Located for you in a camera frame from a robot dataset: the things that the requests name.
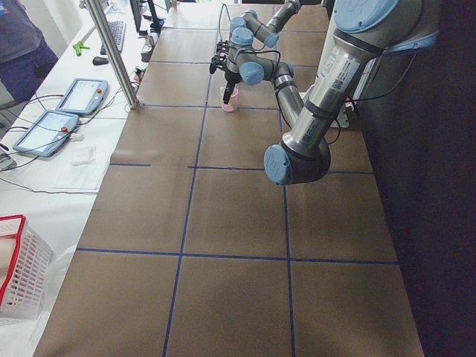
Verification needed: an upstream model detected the teach pendant far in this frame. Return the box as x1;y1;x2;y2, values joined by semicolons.
56;78;109;115

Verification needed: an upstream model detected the black computer mouse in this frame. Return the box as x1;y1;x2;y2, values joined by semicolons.
92;57;109;66

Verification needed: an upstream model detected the crumpled white tissue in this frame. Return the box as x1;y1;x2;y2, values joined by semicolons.
71;147;96;166

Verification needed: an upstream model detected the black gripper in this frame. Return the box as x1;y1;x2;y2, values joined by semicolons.
209;40;230;74
222;56;240;104

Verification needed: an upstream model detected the person in blue clothes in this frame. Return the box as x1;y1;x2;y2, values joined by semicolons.
1;0;58;103

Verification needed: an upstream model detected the white red plastic basket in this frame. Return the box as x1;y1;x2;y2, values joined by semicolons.
1;215;52;322

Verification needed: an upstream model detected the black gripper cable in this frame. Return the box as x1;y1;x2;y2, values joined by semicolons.
217;2;231;44
248;46;283;75

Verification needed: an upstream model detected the black keyboard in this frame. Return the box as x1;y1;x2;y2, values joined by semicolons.
108;20;126;54

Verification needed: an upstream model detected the teach pendant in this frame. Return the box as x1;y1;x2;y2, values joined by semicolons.
56;78;109;115
13;110;80;158

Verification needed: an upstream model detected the green plastic clamp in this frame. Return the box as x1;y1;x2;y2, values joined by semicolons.
73;41;90;57

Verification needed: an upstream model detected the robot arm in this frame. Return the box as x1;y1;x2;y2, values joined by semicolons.
210;1;441;185
209;1;303;81

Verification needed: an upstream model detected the teach pendant near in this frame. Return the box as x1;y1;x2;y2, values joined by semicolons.
13;110;80;158

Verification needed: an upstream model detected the aluminium frame post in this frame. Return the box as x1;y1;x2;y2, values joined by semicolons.
85;0;139;109

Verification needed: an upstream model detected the pink mesh pen holder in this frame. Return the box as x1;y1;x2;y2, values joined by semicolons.
222;87;239;112

